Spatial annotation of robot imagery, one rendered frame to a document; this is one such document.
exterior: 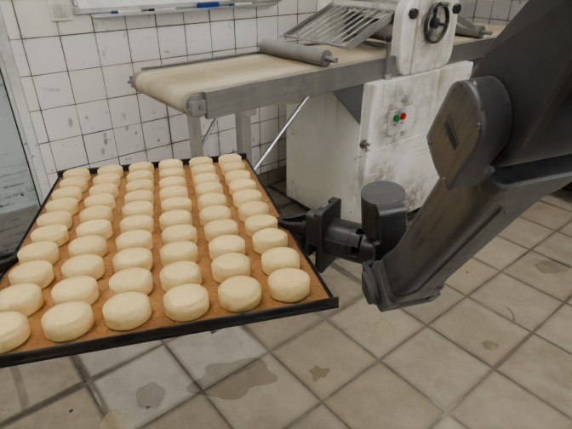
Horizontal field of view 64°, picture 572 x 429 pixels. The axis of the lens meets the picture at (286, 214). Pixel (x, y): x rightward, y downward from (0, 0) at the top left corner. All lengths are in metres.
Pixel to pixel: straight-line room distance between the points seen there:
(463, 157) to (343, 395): 1.53
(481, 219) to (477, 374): 1.61
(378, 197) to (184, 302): 0.27
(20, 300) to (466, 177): 0.49
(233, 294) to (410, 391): 1.34
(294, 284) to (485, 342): 1.59
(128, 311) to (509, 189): 0.39
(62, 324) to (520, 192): 0.44
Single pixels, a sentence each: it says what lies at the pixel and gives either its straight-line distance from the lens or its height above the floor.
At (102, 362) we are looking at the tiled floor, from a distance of 1.97.
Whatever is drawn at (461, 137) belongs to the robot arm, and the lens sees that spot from 0.27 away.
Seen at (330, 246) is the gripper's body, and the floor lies 0.98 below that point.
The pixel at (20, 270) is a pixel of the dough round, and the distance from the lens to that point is 0.67.
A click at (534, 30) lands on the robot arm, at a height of 1.32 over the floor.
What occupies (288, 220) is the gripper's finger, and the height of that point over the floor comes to 0.98.
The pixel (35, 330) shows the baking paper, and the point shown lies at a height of 1.00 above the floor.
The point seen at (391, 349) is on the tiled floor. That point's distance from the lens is 1.93.
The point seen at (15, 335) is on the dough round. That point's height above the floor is 1.01.
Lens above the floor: 1.35
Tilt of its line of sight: 29 degrees down
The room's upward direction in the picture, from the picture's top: straight up
